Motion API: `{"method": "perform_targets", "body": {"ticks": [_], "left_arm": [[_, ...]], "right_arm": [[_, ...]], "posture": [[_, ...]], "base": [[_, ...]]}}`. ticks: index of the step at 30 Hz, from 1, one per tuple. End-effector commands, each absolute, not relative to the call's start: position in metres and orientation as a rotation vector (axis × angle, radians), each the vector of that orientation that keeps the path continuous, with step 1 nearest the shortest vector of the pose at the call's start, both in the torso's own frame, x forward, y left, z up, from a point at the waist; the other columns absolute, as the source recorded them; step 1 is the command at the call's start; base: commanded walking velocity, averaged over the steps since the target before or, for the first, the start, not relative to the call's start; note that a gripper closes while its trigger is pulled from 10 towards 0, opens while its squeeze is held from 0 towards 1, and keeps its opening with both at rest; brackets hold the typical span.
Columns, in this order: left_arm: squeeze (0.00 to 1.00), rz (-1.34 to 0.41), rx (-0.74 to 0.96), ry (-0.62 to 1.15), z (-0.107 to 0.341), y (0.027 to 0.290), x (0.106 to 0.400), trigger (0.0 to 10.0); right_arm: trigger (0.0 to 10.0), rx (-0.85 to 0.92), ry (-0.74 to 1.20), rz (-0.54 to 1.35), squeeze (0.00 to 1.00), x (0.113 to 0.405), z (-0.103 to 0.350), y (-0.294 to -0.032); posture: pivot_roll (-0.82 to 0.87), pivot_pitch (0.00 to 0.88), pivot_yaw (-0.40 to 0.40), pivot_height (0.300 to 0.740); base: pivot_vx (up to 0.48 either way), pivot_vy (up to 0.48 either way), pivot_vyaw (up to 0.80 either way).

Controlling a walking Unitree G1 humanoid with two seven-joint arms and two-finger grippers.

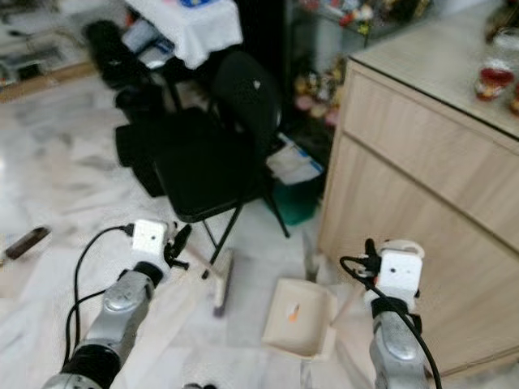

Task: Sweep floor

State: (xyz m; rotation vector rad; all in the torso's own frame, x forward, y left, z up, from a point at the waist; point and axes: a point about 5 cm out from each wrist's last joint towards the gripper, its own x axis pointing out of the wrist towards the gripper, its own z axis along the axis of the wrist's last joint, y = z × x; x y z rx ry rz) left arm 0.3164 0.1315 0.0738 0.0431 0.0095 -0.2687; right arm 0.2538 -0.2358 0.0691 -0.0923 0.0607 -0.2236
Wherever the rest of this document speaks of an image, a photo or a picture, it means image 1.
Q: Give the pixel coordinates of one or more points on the beige broom with white knob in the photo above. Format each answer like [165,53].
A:
[223,284]

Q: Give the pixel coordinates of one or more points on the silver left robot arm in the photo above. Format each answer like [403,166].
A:
[122,316]

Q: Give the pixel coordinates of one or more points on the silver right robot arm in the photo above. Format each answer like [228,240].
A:
[397,348]

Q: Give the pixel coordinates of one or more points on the light wooden cabinet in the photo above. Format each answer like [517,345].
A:
[413,203]

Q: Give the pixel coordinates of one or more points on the black folding chair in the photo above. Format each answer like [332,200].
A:
[211,170]

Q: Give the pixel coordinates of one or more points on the green bin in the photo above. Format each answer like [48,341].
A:
[296,203]

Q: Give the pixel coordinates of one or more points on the large black bag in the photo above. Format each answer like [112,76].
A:
[146,146]

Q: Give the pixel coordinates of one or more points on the white paper bag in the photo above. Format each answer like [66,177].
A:
[296,162]

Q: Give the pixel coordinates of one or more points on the brown oblong object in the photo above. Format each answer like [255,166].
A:
[27,241]

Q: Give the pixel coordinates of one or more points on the small black backpack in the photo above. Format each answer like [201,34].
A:
[113,49]

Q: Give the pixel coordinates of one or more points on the low wooden shelf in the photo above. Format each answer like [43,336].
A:
[40,77]

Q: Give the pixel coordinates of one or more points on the table with white lace cloth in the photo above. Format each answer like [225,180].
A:
[195,28]

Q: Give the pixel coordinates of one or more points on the blue printed package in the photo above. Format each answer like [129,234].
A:
[199,2]

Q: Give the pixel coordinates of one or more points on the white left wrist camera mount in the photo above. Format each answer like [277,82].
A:
[151,237]

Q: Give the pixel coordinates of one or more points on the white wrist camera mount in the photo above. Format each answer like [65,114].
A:
[403,271]
[151,237]

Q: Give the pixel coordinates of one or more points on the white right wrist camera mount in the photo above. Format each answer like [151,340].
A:
[403,271]

